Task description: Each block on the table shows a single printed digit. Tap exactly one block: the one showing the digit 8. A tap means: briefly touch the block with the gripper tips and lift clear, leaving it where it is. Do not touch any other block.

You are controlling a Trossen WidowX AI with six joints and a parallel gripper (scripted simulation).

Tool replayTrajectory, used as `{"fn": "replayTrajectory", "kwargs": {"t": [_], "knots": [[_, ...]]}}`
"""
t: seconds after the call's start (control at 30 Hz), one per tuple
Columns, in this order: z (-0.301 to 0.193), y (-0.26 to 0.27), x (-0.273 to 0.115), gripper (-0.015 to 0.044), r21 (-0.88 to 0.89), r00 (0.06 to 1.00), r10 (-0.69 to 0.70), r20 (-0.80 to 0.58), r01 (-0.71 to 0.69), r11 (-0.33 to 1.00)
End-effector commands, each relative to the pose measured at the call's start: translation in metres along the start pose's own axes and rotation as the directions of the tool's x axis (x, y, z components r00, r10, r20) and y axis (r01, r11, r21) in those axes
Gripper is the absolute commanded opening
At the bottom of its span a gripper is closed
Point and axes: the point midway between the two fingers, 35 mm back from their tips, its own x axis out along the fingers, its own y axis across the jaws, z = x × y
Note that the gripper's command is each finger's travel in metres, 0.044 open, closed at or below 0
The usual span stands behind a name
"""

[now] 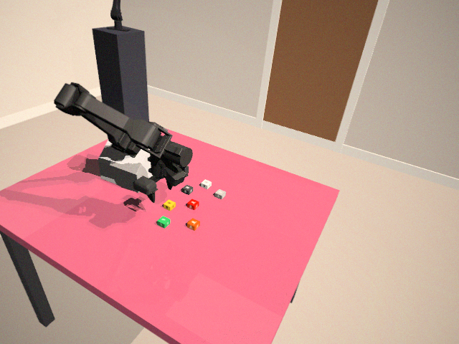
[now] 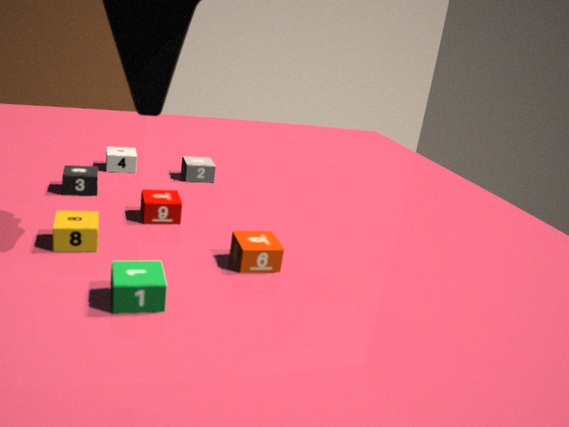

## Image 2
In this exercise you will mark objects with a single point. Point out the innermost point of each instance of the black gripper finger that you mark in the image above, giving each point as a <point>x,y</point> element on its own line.
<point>149,35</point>

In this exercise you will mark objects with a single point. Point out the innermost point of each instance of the green block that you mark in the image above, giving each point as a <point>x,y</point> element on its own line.
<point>138,287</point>

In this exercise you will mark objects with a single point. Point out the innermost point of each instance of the red block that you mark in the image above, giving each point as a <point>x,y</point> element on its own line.
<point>160,206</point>

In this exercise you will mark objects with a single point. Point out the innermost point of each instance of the orange block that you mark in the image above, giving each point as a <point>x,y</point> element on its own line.
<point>256,251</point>

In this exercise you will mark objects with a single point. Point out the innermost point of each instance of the yellow block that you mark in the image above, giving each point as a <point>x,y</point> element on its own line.
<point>75,231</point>

